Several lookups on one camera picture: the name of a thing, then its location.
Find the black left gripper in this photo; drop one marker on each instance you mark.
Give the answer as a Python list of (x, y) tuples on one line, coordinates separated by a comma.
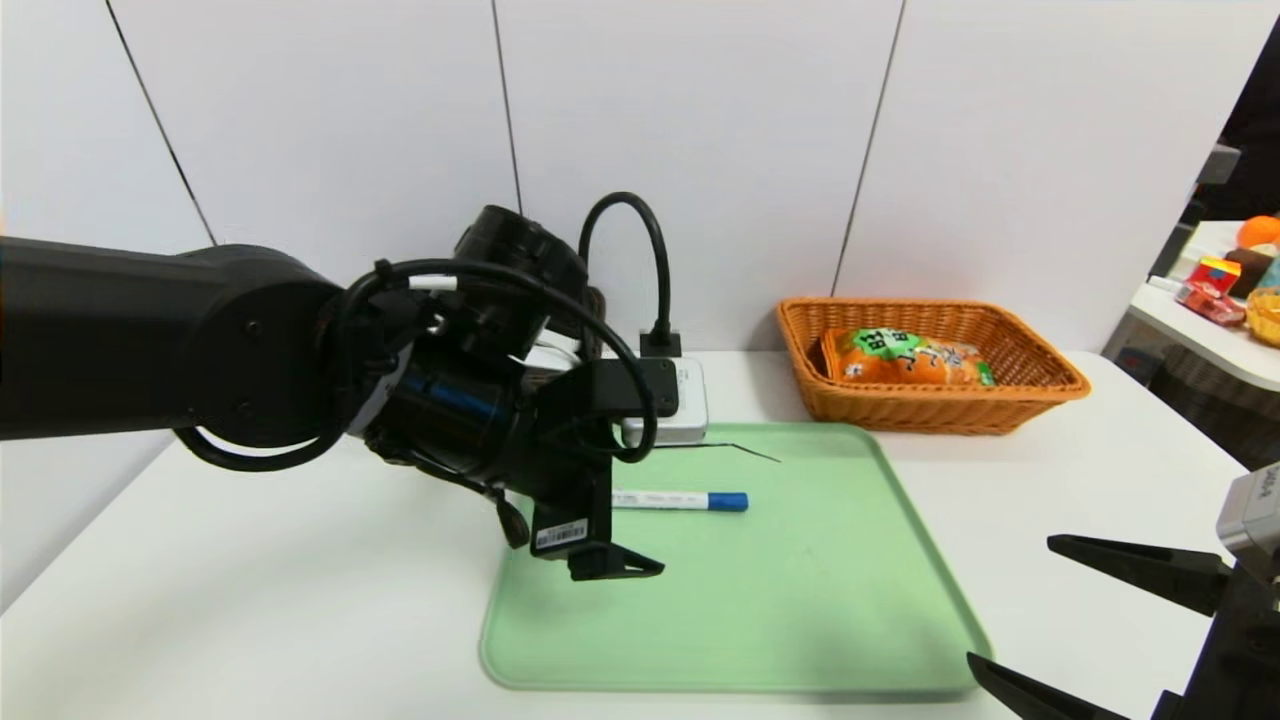
[(568, 528)]

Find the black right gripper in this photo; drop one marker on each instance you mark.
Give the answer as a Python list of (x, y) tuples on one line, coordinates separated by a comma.
[(1236, 625)]

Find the white marker with blue cap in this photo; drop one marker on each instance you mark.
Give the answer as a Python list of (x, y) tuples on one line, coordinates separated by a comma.
[(680, 500)]

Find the orange snack bag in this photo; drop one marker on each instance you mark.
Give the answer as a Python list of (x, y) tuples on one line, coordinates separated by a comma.
[(900, 362)]

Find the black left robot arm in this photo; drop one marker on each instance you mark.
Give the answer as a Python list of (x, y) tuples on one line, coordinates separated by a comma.
[(150, 340)]

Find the orange wicker basket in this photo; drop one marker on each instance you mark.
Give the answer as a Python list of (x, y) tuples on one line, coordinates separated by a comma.
[(930, 410)]

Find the light green plastic tray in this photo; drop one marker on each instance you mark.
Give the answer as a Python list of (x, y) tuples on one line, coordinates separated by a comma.
[(800, 600)]

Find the white side table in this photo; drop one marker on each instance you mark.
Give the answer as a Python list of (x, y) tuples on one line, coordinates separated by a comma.
[(1200, 340)]

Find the red snack packet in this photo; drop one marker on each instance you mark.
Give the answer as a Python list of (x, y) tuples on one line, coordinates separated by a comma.
[(1210, 307)]

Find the red and yellow box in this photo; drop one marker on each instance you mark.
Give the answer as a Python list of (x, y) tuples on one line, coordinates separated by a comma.
[(1215, 275)]

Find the dark brown block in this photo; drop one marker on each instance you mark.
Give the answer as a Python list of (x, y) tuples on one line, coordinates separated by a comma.
[(1252, 270)]

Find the teal packet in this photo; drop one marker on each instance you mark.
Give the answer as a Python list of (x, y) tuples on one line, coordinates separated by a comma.
[(1271, 276)]

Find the orange ball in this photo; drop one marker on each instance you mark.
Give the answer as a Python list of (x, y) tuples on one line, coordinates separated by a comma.
[(1260, 232)]

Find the grey panel on shelf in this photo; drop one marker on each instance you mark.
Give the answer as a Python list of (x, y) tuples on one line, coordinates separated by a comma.
[(1215, 165)]

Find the person with black hair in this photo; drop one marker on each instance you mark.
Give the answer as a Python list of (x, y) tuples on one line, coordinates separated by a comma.
[(1260, 130)]

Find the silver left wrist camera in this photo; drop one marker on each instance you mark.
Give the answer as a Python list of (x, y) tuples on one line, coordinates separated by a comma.
[(678, 405)]

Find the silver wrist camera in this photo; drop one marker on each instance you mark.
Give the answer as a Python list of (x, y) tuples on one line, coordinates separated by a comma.
[(678, 405), (1250, 510)]

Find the black left camera bracket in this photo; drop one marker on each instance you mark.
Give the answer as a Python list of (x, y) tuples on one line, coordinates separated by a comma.
[(600, 390)]

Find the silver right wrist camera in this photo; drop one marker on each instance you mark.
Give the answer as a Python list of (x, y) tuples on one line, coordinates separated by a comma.
[(1250, 510)]

